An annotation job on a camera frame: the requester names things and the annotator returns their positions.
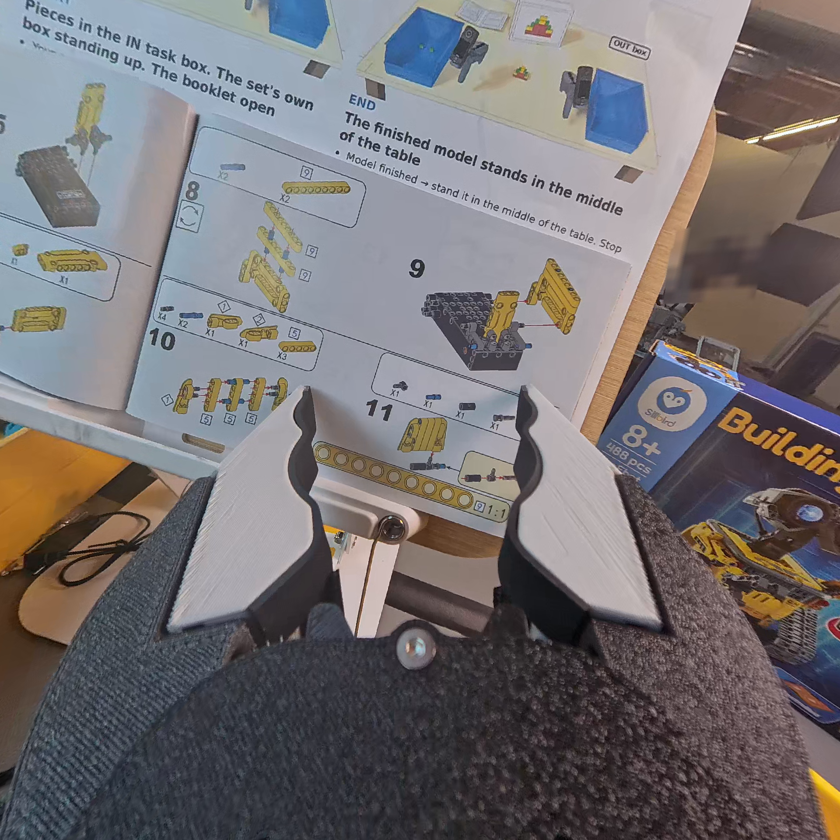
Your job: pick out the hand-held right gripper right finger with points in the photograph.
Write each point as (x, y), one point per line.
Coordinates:
(584, 525)

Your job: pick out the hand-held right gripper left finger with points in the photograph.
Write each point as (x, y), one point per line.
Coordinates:
(256, 525)

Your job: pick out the lego instruction booklet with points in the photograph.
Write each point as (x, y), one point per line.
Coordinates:
(394, 295)

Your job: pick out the robot kit box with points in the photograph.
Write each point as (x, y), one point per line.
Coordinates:
(722, 459)

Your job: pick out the instruction booklet on stand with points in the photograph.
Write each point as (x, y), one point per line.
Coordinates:
(59, 617)

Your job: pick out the printed task sheet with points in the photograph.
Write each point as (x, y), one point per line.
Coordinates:
(459, 138)

